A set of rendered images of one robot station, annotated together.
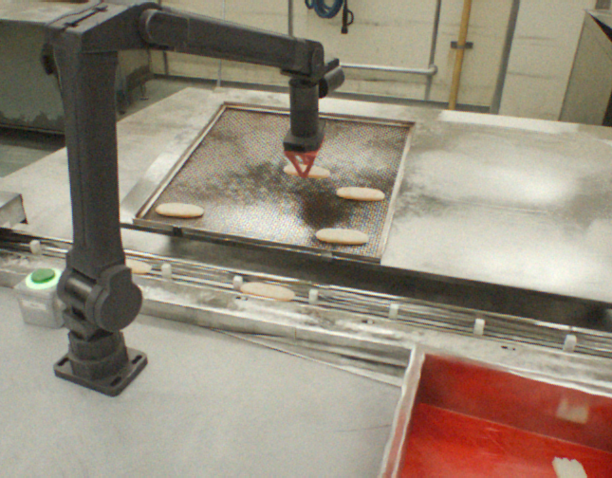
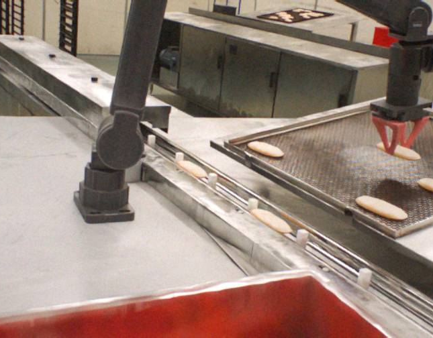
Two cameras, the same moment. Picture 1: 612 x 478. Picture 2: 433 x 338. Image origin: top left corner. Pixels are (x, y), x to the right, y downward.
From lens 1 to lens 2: 0.56 m
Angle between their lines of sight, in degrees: 41
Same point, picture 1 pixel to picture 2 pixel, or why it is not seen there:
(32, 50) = (334, 88)
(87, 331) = (93, 159)
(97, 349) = (94, 178)
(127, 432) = (65, 239)
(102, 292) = (109, 126)
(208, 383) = (152, 248)
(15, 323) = not seen: hidden behind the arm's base
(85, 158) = (132, 11)
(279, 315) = (252, 231)
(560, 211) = not seen: outside the picture
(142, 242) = (231, 173)
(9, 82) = (308, 112)
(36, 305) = not seen: hidden behind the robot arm
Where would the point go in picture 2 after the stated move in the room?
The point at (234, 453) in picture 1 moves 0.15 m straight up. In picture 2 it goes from (107, 284) to (113, 182)
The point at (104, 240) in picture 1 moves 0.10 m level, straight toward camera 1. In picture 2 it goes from (128, 86) to (94, 94)
